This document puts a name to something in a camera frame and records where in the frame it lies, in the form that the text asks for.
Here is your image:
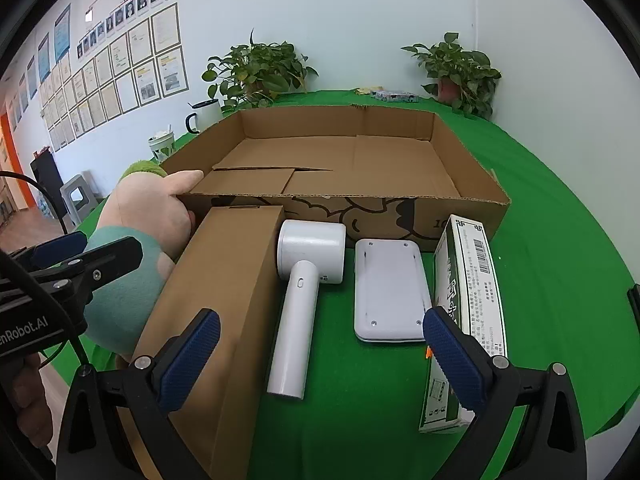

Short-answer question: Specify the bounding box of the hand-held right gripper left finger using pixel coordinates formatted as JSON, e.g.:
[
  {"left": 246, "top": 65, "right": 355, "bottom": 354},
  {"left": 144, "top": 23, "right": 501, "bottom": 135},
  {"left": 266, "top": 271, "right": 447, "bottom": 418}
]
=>
[{"left": 55, "top": 308, "right": 222, "bottom": 480}]

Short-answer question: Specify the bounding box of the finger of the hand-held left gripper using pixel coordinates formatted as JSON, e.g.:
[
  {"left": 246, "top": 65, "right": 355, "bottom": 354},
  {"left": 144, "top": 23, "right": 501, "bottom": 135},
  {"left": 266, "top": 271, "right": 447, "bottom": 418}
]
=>
[
  {"left": 30, "top": 236, "right": 144, "bottom": 306},
  {"left": 10, "top": 231, "right": 88, "bottom": 273}
]

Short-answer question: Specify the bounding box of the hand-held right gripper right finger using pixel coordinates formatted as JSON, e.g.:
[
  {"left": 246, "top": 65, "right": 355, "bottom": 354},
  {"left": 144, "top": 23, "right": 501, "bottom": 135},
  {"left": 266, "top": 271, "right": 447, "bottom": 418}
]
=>
[{"left": 422, "top": 305, "right": 588, "bottom": 480}]

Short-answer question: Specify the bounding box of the brown cardboard box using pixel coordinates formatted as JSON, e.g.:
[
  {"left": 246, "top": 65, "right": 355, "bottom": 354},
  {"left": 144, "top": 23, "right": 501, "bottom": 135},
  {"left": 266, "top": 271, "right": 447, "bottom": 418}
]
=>
[{"left": 131, "top": 205, "right": 286, "bottom": 480}]

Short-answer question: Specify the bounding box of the white hair dryer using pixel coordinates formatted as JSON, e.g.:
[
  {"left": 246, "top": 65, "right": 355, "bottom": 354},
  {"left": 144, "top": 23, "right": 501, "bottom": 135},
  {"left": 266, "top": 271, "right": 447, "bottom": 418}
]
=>
[{"left": 266, "top": 219, "right": 347, "bottom": 402}]

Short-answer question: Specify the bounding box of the large cardboard box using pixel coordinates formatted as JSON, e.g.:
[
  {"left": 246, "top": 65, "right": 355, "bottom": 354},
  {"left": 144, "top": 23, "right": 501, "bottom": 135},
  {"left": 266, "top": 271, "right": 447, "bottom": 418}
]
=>
[{"left": 159, "top": 105, "right": 512, "bottom": 253}]

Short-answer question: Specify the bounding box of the person's left hand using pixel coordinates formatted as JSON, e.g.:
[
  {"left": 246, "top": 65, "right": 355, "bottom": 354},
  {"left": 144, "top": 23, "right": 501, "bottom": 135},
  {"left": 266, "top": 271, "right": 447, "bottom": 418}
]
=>
[{"left": 12, "top": 354, "right": 54, "bottom": 448}]

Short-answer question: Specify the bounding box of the grey plastic stool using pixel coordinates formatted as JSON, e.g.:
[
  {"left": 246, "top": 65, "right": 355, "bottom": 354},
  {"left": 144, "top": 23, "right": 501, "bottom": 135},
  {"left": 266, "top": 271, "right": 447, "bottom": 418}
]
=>
[{"left": 60, "top": 172, "right": 99, "bottom": 226}]

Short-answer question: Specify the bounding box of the black cabinet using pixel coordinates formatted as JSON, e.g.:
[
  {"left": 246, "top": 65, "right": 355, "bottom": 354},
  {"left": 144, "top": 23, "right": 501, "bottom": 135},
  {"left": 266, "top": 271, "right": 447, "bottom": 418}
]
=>
[{"left": 30, "top": 152, "right": 63, "bottom": 201}]

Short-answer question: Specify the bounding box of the green and white carton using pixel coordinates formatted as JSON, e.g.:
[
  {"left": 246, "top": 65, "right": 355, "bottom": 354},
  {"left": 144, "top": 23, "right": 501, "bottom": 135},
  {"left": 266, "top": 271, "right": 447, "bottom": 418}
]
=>
[{"left": 419, "top": 214, "right": 508, "bottom": 434}]

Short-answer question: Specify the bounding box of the white flat plastic device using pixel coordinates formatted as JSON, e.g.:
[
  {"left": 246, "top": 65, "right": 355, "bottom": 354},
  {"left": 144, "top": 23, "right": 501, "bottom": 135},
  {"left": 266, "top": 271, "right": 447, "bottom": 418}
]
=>
[{"left": 353, "top": 238, "right": 434, "bottom": 345}]

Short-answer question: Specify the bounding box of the small green and white cup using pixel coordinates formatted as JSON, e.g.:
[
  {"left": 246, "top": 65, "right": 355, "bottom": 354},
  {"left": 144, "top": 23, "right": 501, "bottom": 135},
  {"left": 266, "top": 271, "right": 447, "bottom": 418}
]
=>
[{"left": 148, "top": 127, "right": 176, "bottom": 163}]

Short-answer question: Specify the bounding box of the white mug with black rim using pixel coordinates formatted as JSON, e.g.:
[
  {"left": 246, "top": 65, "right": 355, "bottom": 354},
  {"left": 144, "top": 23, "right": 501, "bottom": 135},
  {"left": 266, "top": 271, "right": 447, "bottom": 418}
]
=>
[{"left": 186, "top": 99, "right": 222, "bottom": 135}]

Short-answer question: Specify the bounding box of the bushy potted plant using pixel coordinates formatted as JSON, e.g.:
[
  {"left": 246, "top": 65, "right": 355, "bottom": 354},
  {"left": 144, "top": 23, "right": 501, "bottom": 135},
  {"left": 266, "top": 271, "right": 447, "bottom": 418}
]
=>
[{"left": 201, "top": 30, "right": 319, "bottom": 111}]

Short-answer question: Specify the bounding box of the blue patterned packet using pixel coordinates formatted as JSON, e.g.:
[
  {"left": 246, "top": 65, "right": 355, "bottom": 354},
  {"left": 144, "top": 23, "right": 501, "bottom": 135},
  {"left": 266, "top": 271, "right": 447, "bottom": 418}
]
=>
[{"left": 372, "top": 89, "right": 418, "bottom": 103}]

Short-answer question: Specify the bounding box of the potted plant in red pot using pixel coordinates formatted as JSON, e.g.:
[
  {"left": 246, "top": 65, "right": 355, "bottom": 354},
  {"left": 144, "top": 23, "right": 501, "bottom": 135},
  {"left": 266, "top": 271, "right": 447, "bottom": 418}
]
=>
[{"left": 401, "top": 32, "right": 502, "bottom": 121}]

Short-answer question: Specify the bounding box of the black cable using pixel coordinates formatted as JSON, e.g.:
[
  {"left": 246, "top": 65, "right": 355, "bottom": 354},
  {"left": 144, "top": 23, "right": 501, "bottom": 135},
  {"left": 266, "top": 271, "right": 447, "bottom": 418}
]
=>
[{"left": 0, "top": 171, "right": 92, "bottom": 372}]

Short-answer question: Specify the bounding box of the wall of framed certificates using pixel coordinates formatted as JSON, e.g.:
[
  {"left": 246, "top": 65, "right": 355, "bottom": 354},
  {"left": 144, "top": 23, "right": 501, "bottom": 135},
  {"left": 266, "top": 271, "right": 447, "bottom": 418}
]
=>
[{"left": 37, "top": 2, "right": 190, "bottom": 153}]

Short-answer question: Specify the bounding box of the blue wall poster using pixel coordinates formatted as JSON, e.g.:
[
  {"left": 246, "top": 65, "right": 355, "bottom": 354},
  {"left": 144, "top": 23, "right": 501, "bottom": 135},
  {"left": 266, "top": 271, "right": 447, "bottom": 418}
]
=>
[{"left": 52, "top": 4, "right": 72, "bottom": 61}]

